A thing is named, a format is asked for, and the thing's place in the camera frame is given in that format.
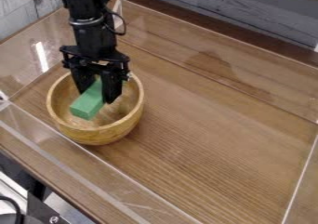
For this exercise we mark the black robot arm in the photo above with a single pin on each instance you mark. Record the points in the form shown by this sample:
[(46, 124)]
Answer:
[(93, 56)]

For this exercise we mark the clear acrylic tray walls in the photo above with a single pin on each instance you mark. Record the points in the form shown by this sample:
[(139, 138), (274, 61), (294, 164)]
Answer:
[(224, 152)]

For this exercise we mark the black metal bracket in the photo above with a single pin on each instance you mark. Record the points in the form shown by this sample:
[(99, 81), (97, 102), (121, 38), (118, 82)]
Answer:
[(41, 213)]

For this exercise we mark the green rectangular block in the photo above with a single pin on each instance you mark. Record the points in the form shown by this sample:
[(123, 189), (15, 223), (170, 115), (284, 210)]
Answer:
[(89, 103)]

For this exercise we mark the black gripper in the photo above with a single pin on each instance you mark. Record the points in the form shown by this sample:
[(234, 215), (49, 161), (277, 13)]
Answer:
[(110, 66)]

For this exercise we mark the brown wooden bowl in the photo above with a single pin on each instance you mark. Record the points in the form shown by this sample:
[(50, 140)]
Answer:
[(115, 119)]

